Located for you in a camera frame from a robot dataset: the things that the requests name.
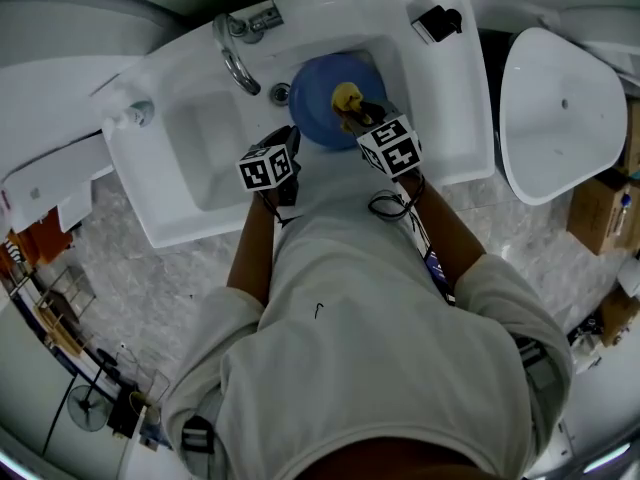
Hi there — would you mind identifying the person's right forearm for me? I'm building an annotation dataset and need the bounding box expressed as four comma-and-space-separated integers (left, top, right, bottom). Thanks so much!
397, 171, 488, 295

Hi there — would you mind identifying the blue plate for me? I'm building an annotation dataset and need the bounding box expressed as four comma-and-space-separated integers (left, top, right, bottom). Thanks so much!
288, 53, 377, 151

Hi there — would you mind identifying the black standing fan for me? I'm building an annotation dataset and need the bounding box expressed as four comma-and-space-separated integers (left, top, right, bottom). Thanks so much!
65, 352, 120, 433

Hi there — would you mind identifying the brown cardboard box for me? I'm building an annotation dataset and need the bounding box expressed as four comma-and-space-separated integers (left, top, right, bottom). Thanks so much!
566, 171, 640, 256

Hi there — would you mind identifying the white freestanding bathtub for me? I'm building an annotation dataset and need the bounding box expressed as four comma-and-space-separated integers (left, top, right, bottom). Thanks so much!
498, 26, 629, 207

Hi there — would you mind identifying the yellow cloth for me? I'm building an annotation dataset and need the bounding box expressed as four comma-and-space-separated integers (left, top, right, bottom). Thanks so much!
332, 82, 375, 134

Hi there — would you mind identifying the black cable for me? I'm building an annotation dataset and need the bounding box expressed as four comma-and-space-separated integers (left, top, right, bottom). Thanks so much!
367, 172, 427, 222

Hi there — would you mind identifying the person's left forearm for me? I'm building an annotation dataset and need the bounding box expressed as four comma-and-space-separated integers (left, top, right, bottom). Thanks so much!
225, 188, 277, 308

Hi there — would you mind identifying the white ceramic sink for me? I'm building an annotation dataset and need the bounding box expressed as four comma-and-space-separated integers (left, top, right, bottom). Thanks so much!
102, 0, 496, 249

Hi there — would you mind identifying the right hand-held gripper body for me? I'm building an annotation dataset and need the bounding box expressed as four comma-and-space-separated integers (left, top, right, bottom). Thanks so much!
348, 99, 424, 178

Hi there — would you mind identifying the black and white soap dispenser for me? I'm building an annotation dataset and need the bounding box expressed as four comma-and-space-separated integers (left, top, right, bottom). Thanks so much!
410, 4, 464, 45

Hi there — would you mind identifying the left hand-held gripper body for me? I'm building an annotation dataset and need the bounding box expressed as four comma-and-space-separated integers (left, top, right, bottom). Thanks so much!
235, 124, 303, 207

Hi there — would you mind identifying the black backpack strap buckle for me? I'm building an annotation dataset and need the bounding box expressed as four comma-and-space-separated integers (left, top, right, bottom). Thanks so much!
180, 414, 217, 455

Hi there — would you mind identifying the patterned lanyard strap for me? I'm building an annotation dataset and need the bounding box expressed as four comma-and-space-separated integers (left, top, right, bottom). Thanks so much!
405, 201, 457, 306

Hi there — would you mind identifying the chrome faucet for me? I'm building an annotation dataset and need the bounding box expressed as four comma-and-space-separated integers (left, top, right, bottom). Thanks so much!
212, 12, 262, 97

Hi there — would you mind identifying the person's white t-shirt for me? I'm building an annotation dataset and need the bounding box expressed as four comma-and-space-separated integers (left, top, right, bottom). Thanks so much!
160, 142, 574, 480

